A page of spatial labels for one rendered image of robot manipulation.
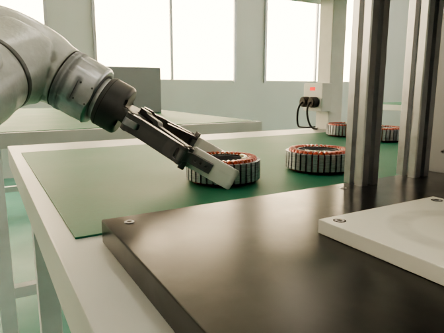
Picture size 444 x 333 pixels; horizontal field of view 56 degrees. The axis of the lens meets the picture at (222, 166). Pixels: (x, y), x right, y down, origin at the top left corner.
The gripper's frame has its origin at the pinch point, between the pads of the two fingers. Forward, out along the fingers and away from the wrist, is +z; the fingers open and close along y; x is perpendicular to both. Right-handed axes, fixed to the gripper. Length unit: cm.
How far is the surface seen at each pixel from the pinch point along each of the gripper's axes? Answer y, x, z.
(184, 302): 40.7, -1.4, -2.2
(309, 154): -3.5, 8.0, 11.6
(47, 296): -36, -56, -18
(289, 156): -7.0, 6.0, 9.6
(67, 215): 18.1, -10.3, -13.8
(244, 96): -489, 20, 29
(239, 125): -114, 1, 9
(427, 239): 34.4, 7.9, 11.6
